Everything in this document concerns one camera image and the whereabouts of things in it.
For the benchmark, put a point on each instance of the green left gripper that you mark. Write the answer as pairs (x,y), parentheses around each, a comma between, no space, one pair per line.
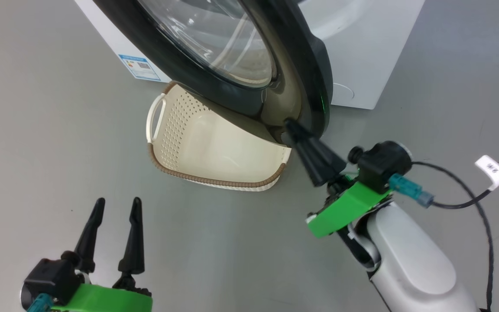
(102,299)

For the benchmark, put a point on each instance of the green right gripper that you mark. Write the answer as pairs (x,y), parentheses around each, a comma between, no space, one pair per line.
(345,208)

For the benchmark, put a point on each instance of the black rimmed glass washer door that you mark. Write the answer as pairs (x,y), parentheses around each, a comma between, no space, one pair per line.
(301,56)

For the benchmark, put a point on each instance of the white front-load washing machine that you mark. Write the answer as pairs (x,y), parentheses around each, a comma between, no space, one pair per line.
(375,52)

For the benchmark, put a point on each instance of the round white filter cover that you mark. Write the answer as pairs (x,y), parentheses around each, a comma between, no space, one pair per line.
(344,95)

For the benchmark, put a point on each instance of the cream perforated laundry basket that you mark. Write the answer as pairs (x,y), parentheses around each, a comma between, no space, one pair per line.
(215,151)

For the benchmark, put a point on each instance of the blue energy label sticker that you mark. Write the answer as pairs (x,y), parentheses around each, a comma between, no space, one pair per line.
(139,67)

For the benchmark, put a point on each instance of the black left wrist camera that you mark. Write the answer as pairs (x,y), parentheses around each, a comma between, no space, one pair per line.
(52,277)

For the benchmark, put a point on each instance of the teal left camera connector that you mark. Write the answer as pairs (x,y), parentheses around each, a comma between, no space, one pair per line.
(39,303)

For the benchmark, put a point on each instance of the teal camera connector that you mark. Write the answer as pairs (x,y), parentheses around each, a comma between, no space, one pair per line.
(409,188)
(39,303)

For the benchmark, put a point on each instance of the teal right camera connector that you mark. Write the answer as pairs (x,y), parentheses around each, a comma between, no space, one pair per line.
(409,188)

